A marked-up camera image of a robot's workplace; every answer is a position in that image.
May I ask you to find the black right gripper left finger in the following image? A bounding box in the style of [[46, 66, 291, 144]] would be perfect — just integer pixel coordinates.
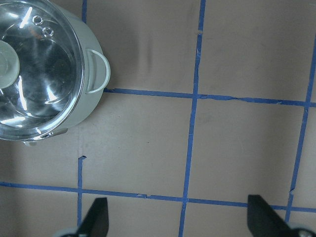
[[76, 197, 109, 237]]

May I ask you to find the pale green steel pot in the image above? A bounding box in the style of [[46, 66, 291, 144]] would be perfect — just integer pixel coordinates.
[[0, 0, 111, 148]]

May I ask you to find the glass pot lid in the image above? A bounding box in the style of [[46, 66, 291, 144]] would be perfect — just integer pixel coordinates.
[[0, 0, 84, 141]]

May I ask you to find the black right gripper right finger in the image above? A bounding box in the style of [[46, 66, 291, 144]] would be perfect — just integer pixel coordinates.
[[247, 195, 299, 237]]

